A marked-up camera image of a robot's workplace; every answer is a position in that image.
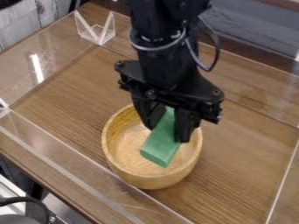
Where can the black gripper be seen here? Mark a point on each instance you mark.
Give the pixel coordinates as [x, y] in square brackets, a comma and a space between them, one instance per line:
[163, 79]

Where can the green rectangular block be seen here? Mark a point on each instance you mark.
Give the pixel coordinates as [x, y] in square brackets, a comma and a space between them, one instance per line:
[161, 147]

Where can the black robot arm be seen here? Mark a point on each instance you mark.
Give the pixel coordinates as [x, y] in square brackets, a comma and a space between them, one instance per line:
[165, 22]

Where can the brown wooden bowl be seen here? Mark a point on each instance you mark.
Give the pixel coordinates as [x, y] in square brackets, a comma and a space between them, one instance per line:
[123, 137]

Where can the clear acrylic corner bracket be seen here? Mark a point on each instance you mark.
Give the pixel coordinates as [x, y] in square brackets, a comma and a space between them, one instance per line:
[99, 34]

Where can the black metal frame piece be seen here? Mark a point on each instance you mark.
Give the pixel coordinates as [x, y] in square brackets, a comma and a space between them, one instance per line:
[35, 211]

